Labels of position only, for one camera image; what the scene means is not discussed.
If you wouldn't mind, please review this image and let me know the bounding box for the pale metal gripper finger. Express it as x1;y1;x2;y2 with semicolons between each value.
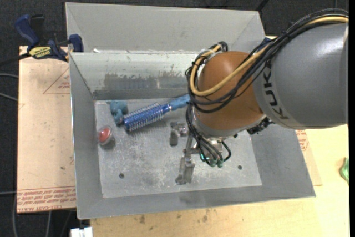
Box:
169;121;190;147
175;157;196;185

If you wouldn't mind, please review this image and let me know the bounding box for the grey metal bin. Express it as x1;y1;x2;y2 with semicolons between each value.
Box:
65;2;317;220

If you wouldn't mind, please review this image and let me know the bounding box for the blue round hairbrush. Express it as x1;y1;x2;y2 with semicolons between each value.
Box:
123;93;192;132

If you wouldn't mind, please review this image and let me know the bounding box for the teal toy figure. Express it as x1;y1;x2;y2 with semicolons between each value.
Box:
109;100;129;125

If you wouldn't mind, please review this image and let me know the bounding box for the red round clear-domed button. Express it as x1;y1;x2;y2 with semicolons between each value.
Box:
97;125;115;147

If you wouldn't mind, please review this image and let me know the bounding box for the brown cardboard board, red print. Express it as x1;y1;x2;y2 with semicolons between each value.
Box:
16;46;323;214

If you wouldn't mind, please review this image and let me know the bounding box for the green plastic thing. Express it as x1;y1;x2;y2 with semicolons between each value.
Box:
339;157;349;185

